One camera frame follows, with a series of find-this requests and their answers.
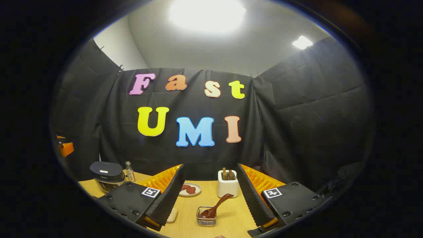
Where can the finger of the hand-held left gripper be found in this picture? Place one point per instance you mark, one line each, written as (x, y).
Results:
(67, 149)

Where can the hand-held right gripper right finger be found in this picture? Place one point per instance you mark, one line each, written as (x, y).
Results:
(254, 201)

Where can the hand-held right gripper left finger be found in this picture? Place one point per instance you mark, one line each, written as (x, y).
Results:
(168, 201)

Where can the brown wooden spoon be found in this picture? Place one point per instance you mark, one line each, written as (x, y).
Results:
(218, 205)

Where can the grey rice cooker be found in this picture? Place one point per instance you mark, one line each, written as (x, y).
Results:
(105, 178)

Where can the white square utensil holder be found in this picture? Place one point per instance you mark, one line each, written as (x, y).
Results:
(228, 188)

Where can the red meat piece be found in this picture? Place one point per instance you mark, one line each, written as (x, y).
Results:
(191, 190)
(184, 187)

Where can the white round plate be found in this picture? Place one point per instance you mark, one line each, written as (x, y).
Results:
(197, 189)

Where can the small glass bottle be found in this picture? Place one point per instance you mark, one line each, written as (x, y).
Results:
(130, 173)

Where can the black backdrop cloth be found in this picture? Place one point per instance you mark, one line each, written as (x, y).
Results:
(297, 132)

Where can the small ceiling light panel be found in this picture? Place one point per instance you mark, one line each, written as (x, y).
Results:
(302, 42)

